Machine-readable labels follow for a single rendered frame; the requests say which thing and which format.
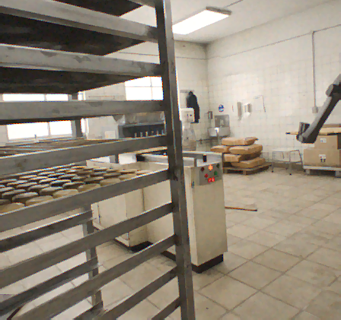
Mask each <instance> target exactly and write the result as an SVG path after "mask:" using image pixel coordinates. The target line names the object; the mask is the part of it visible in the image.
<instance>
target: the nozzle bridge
mask: <svg viewBox="0 0 341 320"><path fill-rule="evenodd" d="M180 124H181V134H182V135H183V124H182V119H181V120H180ZM164 125H165V122H164V121H163V122H146V123H138V124H129V125H111V126H103V127H101V130H102V136H103V139H110V138H117V139H120V138H135V131H136V133H138V134H137V138H140V131H142V133H143V128H144V133H143V134H142V137H146V135H145V130H147V131H148V132H149V133H148V136H151V130H152V131H154V127H155V132H154V133H153V135H156V129H158V131H159V132H158V134H159V135H162V133H161V130H162V129H164V134H166V132H165V126H164ZM136 126H137V127H138V128H137V127H136ZM142 126H143V127H142ZM148 126H149V127H148ZM159 126H160V127H161V130H160V127H159ZM149 128H150V131H149ZM109 161H110V163H119V162H120V158H119V154H118V155H114V156H109Z"/></svg>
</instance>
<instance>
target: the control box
mask: <svg viewBox="0 0 341 320"><path fill-rule="evenodd" d="M217 163H218V164H219V168H217V167H216V165H217ZM211 165H212V169H211V170H210V169H209V166H211ZM202 167H204V171H203V172H202V171H201V168H202ZM214 172H217V173H218V174H217V176H215V175H214ZM205 174H208V175H209V176H208V177H205ZM210 179H211V182H213V181H216V180H220V179H222V176H221V161H215V162H212V163H206V164H202V165H198V166H197V167H196V180H197V185H203V184H206V183H209V182H210Z"/></svg>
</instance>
